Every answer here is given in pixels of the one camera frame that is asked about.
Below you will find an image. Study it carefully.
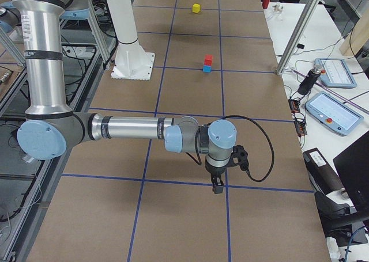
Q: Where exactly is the red cube block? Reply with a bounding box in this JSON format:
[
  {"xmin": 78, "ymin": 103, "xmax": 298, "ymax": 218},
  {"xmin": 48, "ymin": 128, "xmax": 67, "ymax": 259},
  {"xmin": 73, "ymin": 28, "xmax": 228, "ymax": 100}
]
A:
[{"xmin": 204, "ymin": 54, "xmax": 213, "ymax": 66}]

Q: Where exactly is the teach pendant near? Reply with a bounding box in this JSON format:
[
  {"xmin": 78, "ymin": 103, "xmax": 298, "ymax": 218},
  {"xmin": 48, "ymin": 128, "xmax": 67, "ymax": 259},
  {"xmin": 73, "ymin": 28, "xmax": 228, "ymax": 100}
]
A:
[{"xmin": 305, "ymin": 92, "xmax": 364, "ymax": 136}]

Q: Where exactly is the aluminium frame post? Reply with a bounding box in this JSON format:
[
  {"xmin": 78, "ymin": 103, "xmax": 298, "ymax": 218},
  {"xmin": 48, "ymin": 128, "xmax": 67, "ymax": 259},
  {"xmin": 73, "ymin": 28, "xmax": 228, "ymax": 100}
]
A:
[{"xmin": 276, "ymin": 0, "xmax": 320, "ymax": 76}]

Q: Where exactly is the black monitor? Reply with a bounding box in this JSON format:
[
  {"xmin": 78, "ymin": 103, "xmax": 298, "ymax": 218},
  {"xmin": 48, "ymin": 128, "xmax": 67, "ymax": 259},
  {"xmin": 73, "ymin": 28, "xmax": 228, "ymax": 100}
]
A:
[{"xmin": 333, "ymin": 132, "xmax": 369, "ymax": 211}]

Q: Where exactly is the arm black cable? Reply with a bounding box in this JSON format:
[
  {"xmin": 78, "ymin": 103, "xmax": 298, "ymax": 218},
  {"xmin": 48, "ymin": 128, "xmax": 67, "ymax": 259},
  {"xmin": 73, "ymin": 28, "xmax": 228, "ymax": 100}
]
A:
[{"xmin": 187, "ymin": 115, "xmax": 275, "ymax": 183}]

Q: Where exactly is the yellow cube block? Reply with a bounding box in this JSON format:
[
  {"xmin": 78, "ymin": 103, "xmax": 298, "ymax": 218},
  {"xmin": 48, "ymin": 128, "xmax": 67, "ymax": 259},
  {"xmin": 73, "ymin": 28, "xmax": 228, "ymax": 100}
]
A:
[{"xmin": 192, "ymin": 3, "xmax": 201, "ymax": 13}]

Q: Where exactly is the white pedestal base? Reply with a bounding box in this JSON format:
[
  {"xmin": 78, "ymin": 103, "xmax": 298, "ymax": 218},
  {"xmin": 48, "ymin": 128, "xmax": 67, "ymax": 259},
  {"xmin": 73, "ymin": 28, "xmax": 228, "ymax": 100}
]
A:
[{"xmin": 106, "ymin": 0, "xmax": 155, "ymax": 81}]

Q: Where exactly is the brown paper table cover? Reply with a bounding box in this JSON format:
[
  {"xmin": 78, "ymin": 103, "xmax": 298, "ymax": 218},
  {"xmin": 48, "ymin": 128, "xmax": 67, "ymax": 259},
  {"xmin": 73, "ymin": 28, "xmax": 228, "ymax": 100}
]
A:
[{"xmin": 28, "ymin": 0, "xmax": 330, "ymax": 261}]

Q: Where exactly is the teach pendant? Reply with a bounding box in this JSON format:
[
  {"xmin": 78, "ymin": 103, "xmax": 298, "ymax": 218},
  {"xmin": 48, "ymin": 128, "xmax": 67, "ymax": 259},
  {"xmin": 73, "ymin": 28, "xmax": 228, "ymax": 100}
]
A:
[
  {"xmin": 315, "ymin": 58, "xmax": 357, "ymax": 89},
  {"xmin": 305, "ymin": 92, "xmax": 364, "ymax": 136}
]

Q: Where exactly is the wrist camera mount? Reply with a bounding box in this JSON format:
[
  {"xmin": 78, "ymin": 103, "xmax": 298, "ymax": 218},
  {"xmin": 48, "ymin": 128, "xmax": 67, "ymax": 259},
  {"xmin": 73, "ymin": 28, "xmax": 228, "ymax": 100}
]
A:
[{"xmin": 228, "ymin": 145, "xmax": 249, "ymax": 172}]

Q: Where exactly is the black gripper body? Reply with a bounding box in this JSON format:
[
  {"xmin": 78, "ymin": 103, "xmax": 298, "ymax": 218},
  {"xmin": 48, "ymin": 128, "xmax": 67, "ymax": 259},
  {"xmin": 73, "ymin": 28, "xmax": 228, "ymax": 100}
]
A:
[{"xmin": 205, "ymin": 159, "xmax": 227, "ymax": 183}]

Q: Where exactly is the teach pendant far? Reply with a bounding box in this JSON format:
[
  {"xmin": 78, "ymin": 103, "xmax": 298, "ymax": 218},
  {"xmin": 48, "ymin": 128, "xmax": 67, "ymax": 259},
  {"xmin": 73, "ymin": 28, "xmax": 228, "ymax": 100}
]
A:
[{"xmin": 315, "ymin": 58, "xmax": 357, "ymax": 89}]

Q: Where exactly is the blue cube block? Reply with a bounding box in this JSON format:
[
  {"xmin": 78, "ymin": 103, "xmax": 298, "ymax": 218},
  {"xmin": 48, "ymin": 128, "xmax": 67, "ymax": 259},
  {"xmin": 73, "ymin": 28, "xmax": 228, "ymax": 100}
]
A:
[{"xmin": 202, "ymin": 65, "xmax": 212, "ymax": 73}]

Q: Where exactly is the black water bottle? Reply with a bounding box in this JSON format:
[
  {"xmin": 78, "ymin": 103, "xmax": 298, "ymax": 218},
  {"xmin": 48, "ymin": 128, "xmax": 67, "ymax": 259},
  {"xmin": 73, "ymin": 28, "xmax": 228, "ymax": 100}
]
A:
[{"xmin": 298, "ymin": 64, "xmax": 322, "ymax": 96}]

